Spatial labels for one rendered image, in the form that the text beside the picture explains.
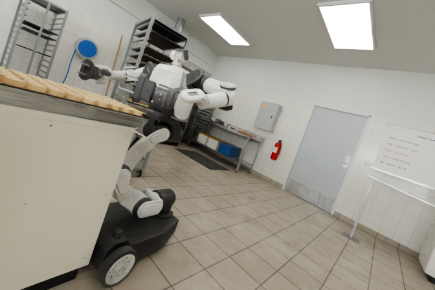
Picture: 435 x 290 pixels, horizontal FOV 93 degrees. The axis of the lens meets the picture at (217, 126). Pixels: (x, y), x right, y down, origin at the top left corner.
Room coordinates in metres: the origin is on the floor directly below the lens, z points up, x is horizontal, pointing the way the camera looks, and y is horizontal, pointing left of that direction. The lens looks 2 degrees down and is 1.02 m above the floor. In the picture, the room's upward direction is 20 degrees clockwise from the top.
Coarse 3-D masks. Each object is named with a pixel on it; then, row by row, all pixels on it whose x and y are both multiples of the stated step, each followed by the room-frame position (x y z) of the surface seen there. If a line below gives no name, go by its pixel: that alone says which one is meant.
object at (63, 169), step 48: (0, 144) 0.66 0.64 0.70; (48, 144) 0.76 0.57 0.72; (96, 144) 0.91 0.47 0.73; (0, 192) 0.69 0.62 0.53; (48, 192) 0.81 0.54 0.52; (96, 192) 0.97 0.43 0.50; (0, 240) 0.72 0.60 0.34; (48, 240) 0.85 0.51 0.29; (0, 288) 0.76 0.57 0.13; (48, 288) 0.94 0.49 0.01
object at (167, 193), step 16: (160, 192) 1.54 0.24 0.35; (112, 208) 1.44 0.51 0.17; (112, 224) 1.25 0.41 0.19; (128, 224) 1.34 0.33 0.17; (144, 224) 1.40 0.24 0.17; (160, 224) 1.46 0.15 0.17; (176, 224) 1.58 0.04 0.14; (96, 240) 1.10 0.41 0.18; (112, 240) 1.09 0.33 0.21; (128, 240) 1.19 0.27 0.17; (144, 240) 1.24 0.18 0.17; (160, 240) 1.36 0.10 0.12; (96, 256) 1.07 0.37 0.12; (144, 256) 1.28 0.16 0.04
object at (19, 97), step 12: (0, 96) 0.64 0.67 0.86; (12, 96) 0.66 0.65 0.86; (24, 96) 0.69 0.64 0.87; (36, 96) 0.71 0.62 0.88; (48, 96) 0.74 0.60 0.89; (36, 108) 0.72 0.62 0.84; (48, 108) 0.74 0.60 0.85; (60, 108) 0.77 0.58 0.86; (72, 108) 0.81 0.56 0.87; (84, 108) 0.84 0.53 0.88; (96, 108) 0.88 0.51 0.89; (108, 120) 0.93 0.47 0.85; (120, 120) 0.98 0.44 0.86; (132, 120) 1.03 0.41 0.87
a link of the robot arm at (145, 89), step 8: (144, 80) 0.81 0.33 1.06; (136, 88) 0.80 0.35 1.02; (144, 88) 0.81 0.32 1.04; (152, 88) 0.81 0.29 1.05; (160, 88) 0.81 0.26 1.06; (168, 88) 0.83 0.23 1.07; (136, 96) 0.81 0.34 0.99; (144, 96) 0.81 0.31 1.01; (152, 96) 0.82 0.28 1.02; (160, 96) 0.80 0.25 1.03; (160, 104) 0.82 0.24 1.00
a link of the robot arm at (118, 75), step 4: (116, 72) 1.52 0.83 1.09; (120, 72) 1.55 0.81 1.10; (124, 72) 1.58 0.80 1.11; (128, 72) 1.60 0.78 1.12; (132, 72) 1.61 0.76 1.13; (116, 76) 1.51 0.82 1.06; (120, 76) 1.55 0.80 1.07; (124, 76) 1.58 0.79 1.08; (120, 80) 1.59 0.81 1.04; (124, 80) 1.62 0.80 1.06; (128, 80) 1.61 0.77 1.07; (132, 80) 1.61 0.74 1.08
